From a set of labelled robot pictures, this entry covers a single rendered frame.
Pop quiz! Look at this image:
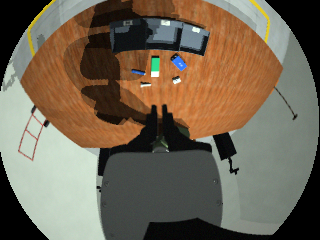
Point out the blue rectangular block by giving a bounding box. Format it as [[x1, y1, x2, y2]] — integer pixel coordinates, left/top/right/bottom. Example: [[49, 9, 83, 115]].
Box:
[[171, 55, 187, 71]]

